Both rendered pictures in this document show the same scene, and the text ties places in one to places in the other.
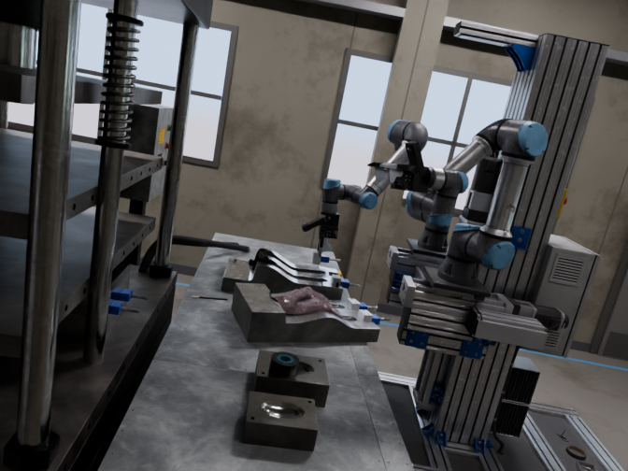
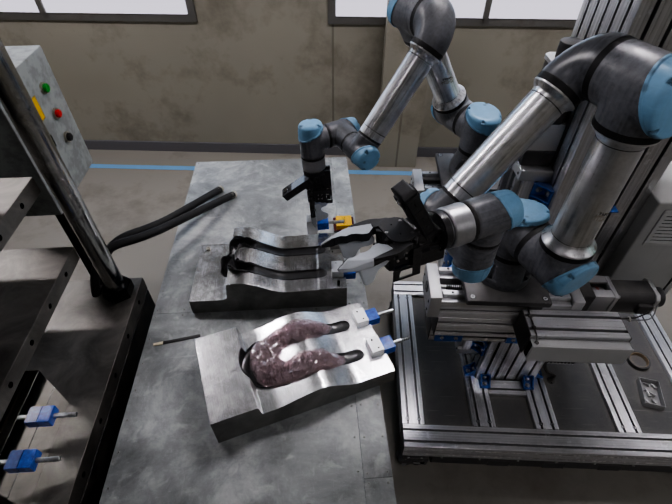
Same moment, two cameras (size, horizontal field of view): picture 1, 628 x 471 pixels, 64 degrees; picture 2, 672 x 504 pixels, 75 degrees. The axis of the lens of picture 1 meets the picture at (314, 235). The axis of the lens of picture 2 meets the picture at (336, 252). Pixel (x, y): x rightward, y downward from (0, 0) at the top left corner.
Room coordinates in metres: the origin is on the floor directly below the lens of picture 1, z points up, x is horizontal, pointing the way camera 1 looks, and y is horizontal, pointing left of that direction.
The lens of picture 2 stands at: (1.09, -0.18, 1.95)
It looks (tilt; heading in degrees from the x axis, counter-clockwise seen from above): 45 degrees down; 3
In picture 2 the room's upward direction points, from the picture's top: straight up
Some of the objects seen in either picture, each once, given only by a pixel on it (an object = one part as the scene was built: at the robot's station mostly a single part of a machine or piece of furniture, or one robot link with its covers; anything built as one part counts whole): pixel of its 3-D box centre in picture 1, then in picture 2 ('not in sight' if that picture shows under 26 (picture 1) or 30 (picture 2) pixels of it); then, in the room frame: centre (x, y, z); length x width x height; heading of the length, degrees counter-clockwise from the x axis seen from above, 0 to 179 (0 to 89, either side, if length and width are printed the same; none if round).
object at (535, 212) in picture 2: (467, 239); (520, 228); (1.94, -0.60, 1.20); 0.13 x 0.12 x 0.14; 26
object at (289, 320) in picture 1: (306, 312); (295, 359); (1.75, -0.03, 0.85); 0.50 x 0.26 x 0.11; 114
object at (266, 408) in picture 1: (280, 420); not in sight; (1.10, -0.01, 0.83); 0.17 x 0.13 x 0.06; 97
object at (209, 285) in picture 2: (283, 274); (270, 266); (2.10, 0.10, 0.87); 0.50 x 0.26 x 0.14; 97
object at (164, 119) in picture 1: (131, 263); (93, 257); (2.23, 0.82, 0.73); 0.30 x 0.22 x 1.47; 7
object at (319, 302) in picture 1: (308, 301); (294, 349); (1.76, -0.03, 0.90); 0.26 x 0.18 x 0.08; 114
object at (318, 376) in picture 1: (291, 378); not in sight; (1.30, -0.01, 0.83); 0.20 x 0.15 x 0.07; 97
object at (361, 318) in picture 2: (363, 307); (374, 316); (1.92, -0.25, 0.85); 0.13 x 0.05 x 0.05; 114
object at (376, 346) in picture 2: (375, 319); (389, 344); (1.82, -0.29, 0.85); 0.13 x 0.05 x 0.05; 114
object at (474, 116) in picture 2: (438, 215); (479, 127); (2.45, -0.59, 1.20); 0.13 x 0.12 x 0.14; 31
